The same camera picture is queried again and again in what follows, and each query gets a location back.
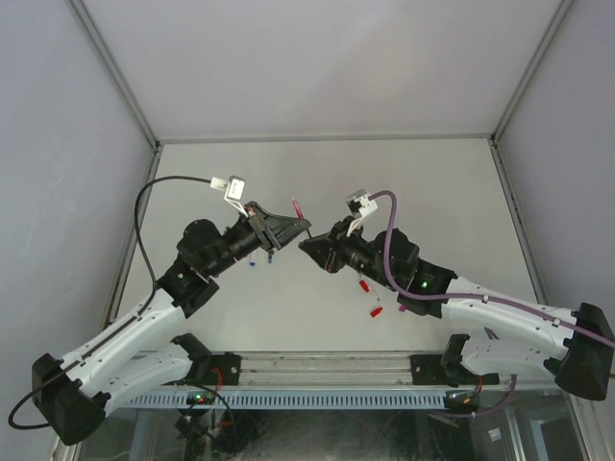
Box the red gel pen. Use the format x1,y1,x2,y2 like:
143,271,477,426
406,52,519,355
292,198,306,220

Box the red cap lower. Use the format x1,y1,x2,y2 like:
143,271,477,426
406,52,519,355
370,306,383,318

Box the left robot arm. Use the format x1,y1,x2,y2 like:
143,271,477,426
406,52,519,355
32,202,310,446

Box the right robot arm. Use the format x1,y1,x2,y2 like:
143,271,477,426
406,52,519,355
299,219,614,401

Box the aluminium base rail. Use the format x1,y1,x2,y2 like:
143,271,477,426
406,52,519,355
110,349,595,389

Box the blue cable duct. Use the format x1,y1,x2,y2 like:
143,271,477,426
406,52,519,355
123,388,447,410

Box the thin white red-tip pen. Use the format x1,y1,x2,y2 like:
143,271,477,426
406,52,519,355
358,275,381,303

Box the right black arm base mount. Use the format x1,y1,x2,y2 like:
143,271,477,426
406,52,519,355
409,354,501,387

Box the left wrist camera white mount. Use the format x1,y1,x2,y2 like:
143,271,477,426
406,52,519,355
209,176,248,216

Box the red cap upper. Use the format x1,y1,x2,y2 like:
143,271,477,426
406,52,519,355
359,280,370,293

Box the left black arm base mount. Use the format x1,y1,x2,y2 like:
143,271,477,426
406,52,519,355
203,352,242,388

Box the black camera cable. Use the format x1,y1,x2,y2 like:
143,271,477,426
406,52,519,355
7,175,212,429

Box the red cap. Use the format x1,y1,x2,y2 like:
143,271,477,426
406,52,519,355
370,306,383,318
359,280,370,293

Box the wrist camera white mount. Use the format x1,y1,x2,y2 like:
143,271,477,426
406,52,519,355
209,176,248,216
345,189,378,237

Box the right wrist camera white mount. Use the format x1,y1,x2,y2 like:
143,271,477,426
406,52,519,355
345,189,378,237

